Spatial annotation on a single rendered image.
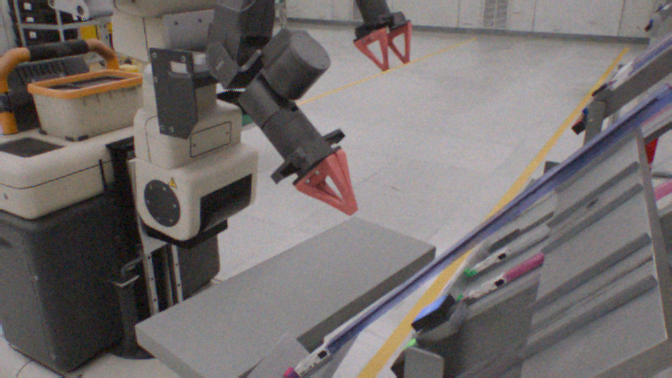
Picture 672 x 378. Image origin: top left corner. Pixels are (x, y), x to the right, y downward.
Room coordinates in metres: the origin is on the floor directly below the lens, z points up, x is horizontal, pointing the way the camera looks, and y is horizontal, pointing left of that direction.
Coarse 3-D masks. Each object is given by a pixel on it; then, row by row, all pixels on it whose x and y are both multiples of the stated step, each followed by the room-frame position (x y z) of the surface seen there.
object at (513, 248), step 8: (656, 160) 0.68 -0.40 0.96; (664, 160) 0.67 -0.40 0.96; (656, 168) 0.67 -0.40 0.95; (536, 232) 0.74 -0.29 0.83; (544, 232) 0.73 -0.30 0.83; (520, 240) 0.75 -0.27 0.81; (528, 240) 0.74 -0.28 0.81; (536, 240) 0.73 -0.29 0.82; (512, 248) 0.75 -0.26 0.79; (520, 248) 0.74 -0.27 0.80; (472, 272) 0.78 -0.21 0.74
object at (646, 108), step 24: (648, 96) 0.42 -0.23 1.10; (624, 120) 0.42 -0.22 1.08; (600, 144) 0.43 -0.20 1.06; (576, 168) 0.43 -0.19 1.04; (528, 192) 0.45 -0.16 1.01; (504, 216) 0.45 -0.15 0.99; (480, 240) 0.46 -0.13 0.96; (432, 264) 0.48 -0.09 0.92; (408, 288) 0.49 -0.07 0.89; (384, 312) 0.50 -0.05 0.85; (336, 336) 0.53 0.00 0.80
